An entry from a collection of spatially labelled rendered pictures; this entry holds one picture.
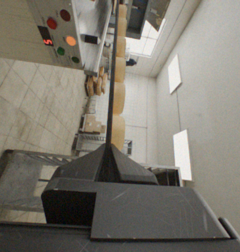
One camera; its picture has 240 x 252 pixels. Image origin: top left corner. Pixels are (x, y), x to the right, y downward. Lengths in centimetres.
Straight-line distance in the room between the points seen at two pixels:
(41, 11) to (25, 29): 14
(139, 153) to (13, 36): 435
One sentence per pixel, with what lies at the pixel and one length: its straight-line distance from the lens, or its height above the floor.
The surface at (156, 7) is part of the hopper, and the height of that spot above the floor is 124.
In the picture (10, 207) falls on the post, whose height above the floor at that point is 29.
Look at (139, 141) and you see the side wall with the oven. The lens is 467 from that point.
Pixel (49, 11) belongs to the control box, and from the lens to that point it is 55.
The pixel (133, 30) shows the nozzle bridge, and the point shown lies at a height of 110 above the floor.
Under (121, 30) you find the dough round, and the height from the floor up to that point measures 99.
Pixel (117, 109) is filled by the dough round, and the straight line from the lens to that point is 18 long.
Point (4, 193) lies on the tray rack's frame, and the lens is 157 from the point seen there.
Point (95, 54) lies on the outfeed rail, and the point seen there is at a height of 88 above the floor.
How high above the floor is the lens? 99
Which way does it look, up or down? 5 degrees up
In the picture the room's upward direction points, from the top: 97 degrees clockwise
